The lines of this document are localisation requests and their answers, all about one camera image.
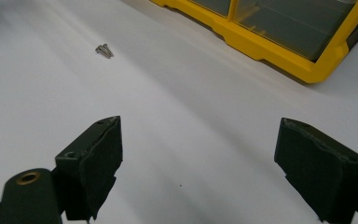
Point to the small silver screw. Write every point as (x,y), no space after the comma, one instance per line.
(102,51)
(108,49)

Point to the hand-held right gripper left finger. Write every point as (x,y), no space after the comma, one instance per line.
(99,161)

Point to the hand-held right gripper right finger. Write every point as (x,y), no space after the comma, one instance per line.
(317,168)

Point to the yellow black drawer organizer box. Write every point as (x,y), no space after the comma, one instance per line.
(261,46)

